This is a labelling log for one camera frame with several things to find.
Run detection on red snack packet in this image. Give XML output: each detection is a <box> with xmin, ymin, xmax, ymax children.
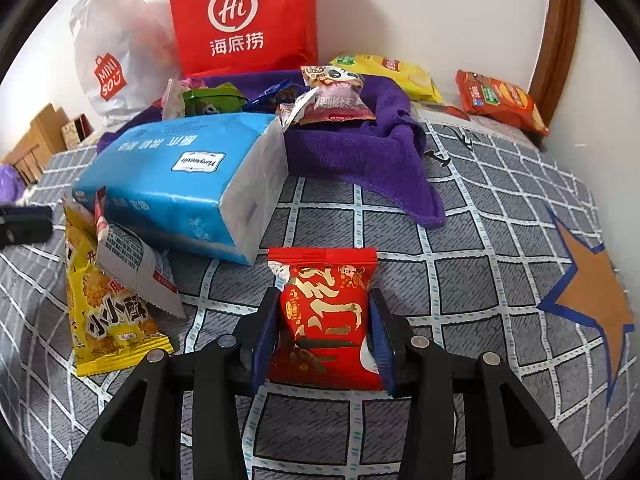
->
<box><xmin>268</xmin><ymin>247</ymin><xmax>383</xmax><ymax>391</ymax></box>

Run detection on white red barcode packet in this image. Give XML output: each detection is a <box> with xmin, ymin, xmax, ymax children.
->
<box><xmin>93</xmin><ymin>188</ymin><xmax>186</xmax><ymax>318</ymax></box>

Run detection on yellow crisps snack packet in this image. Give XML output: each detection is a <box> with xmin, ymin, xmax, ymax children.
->
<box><xmin>63</xmin><ymin>200</ymin><xmax>174</xmax><ymax>376</ymax></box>

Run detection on cardboard boxes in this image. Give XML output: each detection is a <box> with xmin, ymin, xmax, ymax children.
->
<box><xmin>2</xmin><ymin>103</ymin><xmax>94</xmax><ymax>184</ymax></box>

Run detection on blue tissue pack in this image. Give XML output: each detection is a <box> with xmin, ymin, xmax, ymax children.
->
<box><xmin>72</xmin><ymin>113</ymin><xmax>288</xmax><ymax>266</ymax></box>

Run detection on pale pink snack packet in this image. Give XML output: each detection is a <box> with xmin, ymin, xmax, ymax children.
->
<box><xmin>160</xmin><ymin>77</ymin><xmax>207</xmax><ymax>120</ymax></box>

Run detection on white Miniso plastic bag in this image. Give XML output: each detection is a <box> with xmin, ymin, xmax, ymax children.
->
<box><xmin>70</xmin><ymin>0</ymin><xmax>180</xmax><ymax>127</ymax></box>

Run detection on purple towel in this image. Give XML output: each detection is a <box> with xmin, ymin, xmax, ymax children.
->
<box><xmin>95</xmin><ymin>69</ymin><xmax>448</xmax><ymax>229</ymax></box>

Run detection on green snack packet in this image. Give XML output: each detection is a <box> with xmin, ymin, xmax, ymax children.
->
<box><xmin>182</xmin><ymin>82</ymin><xmax>248</xmax><ymax>117</ymax></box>

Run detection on pink panda snack packet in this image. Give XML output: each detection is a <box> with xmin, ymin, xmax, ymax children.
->
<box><xmin>278</xmin><ymin>65</ymin><xmax>375</xmax><ymax>129</ymax></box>

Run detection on orange chips bag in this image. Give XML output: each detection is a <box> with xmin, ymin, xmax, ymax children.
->
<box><xmin>456</xmin><ymin>70</ymin><xmax>549</xmax><ymax>136</ymax></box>

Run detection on yellow chips bag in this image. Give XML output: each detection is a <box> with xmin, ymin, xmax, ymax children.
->
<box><xmin>331</xmin><ymin>54</ymin><xmax>444</xmax><ymax>104</ymax></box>

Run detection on red paper shopping bag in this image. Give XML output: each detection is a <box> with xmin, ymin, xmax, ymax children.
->
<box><xmin>169</xmin><ymin>0</ymin><xmax>318</xmax><ymax>76</ymax></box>

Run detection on brown wooden door frame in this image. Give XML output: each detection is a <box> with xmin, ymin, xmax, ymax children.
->
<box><xmin>529</xmin><ymin>0</ymin><xmax>582</xmax><ymax>126</ymax></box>

